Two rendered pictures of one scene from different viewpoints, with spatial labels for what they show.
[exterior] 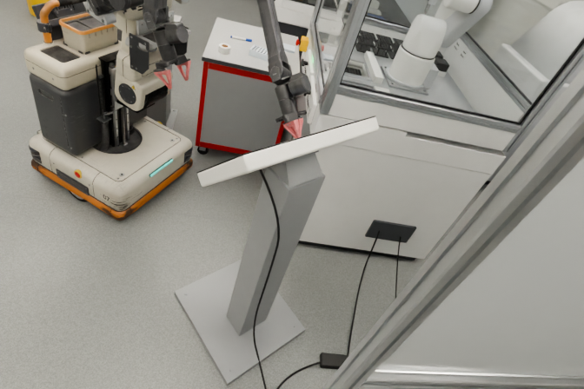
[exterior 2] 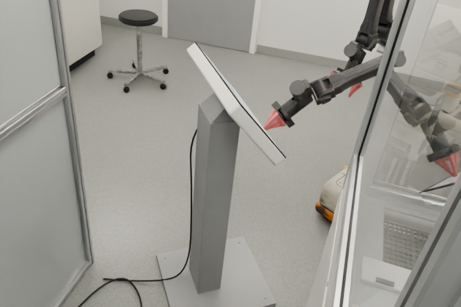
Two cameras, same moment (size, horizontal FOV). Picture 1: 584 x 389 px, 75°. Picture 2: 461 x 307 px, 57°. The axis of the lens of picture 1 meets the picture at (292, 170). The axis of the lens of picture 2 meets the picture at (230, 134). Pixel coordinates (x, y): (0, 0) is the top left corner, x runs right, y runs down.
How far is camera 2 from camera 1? 2.02 m
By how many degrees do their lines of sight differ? 87
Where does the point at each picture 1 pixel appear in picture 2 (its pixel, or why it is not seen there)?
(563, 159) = not seen: outside the picture
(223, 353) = (179, 255)
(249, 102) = not seen: outside the picture
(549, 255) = not seen: outside the picture
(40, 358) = not seen: hidden behind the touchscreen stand
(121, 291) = (252, 211)
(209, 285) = (244, 259)
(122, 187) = (329, 185)
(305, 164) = (217, 105)
